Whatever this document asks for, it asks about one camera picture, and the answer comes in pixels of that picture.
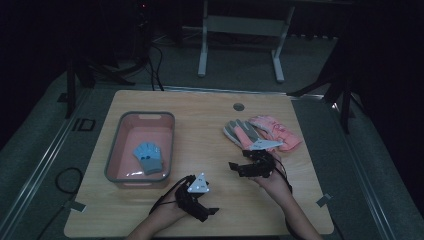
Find white metal desk frame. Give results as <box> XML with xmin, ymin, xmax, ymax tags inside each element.
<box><xmin>181</xmin><ymin>0</ymin><xmax>354</xmax><ymax>84</ymax></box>

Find black cables behind table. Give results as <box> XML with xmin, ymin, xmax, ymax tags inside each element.
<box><xmin>145</xmin><ymin>44</ymin><xmax>165</xmax><ymax>92</ymax></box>

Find grey tape piece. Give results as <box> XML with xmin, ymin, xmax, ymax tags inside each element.
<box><xmin>315</xmin><ymin>193</ymin><xmax>333</xmax><ymax>208</ymax></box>
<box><xmin>62</xmin><ymin>199</ymin><xmax>88</xmax><ymax>213</ymax></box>

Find hand-held gripper cable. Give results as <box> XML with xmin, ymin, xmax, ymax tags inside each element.
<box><xmin>271</xmin><ymin>155</ymin><xmax>301</xmax><ymax>240</ymax></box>
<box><xmin>148</xmin><ymin>175</ymin><xmax>189</xmax><ymax>215</ymax></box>

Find right hand-held gripper cable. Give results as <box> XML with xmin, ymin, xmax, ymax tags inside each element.
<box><xmin>271</xmin><ymin>155</ymin><xmax>301</xmax><ymax>240</ymax></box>

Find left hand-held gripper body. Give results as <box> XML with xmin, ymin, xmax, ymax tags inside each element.
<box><xmin>174</xmin><ymin>172</ymin><xmax>211</xmax><ymax>223</ymax></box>

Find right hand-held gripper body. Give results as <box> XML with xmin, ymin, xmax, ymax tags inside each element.
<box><xmin>244</xmin><ymin>138</ymin><xmax>285</xmax><ymax>179</ymax></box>

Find black looped floor cable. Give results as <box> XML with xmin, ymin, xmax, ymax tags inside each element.
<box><xmin>35</xmin><ymin>166</ymin><xmax>85</xmax><ymax>240</ymax></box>

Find blue knit glove with dots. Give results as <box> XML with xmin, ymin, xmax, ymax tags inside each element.
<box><xmin>132</xmin><ymin>141</ymin><xmax>165</xmax><ymax>176</ymax></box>

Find left hand-held gripper cable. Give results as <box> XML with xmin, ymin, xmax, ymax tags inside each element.
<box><xmin>148</xmin><ymin>175</ymin><xmax>189</xmax><ymax>215</ymax></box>

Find pink padded glove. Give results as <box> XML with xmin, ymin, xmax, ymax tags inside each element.
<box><xmin>248</xmin><ymin>114</ymin><xmax>303</xmax><ymax>153</ymax></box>

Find person's right hand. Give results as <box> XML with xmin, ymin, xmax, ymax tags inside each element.
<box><xmin>250</xmin><ymin>151</ymin><xmax>294</xmax><ymax>202</ymax></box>

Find dark equipment with red light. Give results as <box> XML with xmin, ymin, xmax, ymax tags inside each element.
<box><xmin>132</xmin><ymin>0</ymin><xmax>156</xmax><ymax>66</ymax></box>

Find pink glove with grey palm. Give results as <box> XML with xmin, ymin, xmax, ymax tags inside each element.
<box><xmin>222</xmin><ymin>118</ymin><xmax>268</xmax><ymax>152</ymax></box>

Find black tripod stand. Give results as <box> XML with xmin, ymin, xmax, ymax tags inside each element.
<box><xmin>287</xmin><ymin>41</ymin><xmax>357</xmax><ymax>135</ymax></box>
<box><xmin>64</xmin><ymin>54</ymin><xmax>137</xmax><ymax>120</ymax></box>

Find pink basin with grey rim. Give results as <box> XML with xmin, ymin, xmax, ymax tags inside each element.
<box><xmin>104</xmin><ymin>110</ymin><xmax>176</xmax><ymax>189</ymax></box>

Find person's left hand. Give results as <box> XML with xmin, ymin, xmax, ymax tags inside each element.
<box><xmin>153</xmin><ymin>192</ymin><xmax>192</xmax><ymax>226</ymax></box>

